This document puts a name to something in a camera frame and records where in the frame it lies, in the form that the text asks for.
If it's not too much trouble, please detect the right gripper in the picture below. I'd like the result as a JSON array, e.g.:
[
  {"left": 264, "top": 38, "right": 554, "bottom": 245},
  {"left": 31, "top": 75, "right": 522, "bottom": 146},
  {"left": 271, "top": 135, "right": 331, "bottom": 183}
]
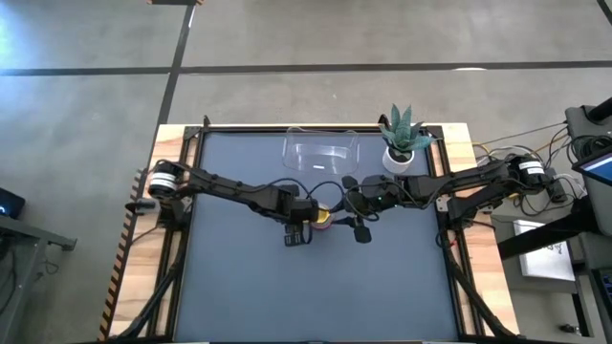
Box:
[{"left": 334, "top": 175, "right": 401, "bottom": 244}]

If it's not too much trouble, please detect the yellow measuring cup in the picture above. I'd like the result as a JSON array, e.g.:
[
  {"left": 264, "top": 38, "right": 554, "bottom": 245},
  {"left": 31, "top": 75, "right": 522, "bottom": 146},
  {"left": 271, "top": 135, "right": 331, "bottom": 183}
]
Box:
[{"left": 313, "top": 204, "right": 334, "bottom": 225}]

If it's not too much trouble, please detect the clear plastic basket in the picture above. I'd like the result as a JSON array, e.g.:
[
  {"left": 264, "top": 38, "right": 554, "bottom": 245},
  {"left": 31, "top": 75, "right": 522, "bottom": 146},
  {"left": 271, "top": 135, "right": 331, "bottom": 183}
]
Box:
[{"left": 281, "top": 125, "right": 361, "bottom": 177}]

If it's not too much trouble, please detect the white plant pot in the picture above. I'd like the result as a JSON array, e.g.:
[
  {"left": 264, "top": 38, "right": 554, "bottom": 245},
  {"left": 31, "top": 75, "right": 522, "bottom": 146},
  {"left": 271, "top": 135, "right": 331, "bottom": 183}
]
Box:
[{"left": 382, "top": 145, "right": 416, "bottom": 175}]

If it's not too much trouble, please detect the green succulent plant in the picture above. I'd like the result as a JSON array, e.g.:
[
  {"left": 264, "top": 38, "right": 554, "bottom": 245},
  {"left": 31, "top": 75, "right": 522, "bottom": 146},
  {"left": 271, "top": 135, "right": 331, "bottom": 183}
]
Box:
[{"left": 379, "top": 103, "right": 437, "bottom": 154}]

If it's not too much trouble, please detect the black support beam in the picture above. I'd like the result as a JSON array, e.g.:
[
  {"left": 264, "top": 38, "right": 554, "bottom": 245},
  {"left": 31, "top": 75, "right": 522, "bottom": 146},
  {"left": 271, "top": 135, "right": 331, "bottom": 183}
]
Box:
[{"left": 495, "top": 195, "right": 603, "bottom": 262}]

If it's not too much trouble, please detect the white paper sheet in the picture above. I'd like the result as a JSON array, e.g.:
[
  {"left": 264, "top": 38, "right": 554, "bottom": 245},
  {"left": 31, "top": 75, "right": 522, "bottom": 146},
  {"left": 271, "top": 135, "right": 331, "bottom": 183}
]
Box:
[{"left": 513, "top": 219, "right": 577, "bottom": 283}]

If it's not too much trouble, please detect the yellow black striped strip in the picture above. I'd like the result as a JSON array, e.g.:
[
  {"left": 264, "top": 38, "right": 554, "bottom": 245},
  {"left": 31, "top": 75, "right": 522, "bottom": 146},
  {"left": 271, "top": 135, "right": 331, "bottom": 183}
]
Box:
[{"left": 98, "top": 166, "right": 144, "bottom": 341}]

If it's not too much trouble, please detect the black power strip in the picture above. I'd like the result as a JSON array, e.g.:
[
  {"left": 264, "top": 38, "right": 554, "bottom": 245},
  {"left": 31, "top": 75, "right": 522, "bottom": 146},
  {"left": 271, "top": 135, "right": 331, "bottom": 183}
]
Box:
[{"left": 544, "top": 176, "right": 569, "bottom": 204}]

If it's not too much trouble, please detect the grey equipment cart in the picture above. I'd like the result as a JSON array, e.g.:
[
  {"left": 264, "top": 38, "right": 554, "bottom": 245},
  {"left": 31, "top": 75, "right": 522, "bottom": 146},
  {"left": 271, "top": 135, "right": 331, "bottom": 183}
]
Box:
[{"left": 563, "top": 103, "right": 612, "bottom": 240}]

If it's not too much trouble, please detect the lit tablet screen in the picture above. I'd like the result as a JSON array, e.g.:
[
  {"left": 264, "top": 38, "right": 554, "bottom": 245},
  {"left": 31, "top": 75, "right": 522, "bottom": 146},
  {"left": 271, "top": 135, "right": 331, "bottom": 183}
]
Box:
[{"left": 571, "top": 146, "right": 612, "bottom": 187}]

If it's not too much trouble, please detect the grey metal stand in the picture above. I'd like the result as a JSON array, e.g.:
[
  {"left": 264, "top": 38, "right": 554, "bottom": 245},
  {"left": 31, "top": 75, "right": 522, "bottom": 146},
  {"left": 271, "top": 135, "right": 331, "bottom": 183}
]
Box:
[{"left": 0, "top": 214, "right": 77, "bottom": 335}]

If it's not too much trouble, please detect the black device with light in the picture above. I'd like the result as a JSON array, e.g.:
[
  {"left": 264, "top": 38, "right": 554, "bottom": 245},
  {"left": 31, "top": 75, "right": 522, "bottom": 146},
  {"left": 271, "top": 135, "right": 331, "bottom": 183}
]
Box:
[{"left": 0, "top": 187, "right": 27, "bottom": 220}]

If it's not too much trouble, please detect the black left camera cable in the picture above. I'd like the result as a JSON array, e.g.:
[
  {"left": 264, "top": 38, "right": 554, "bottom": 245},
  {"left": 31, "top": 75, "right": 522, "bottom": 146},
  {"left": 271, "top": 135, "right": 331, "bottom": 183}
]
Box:
[{"left": 257, "top": 177, "right": 346, "bottom": 214}]

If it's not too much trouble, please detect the black table frame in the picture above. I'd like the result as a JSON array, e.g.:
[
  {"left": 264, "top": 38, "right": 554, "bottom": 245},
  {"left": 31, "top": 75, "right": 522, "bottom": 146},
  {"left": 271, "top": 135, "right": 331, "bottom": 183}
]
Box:
[{"left": 107, "top": 114, "right": 522, "bottom": 344}]

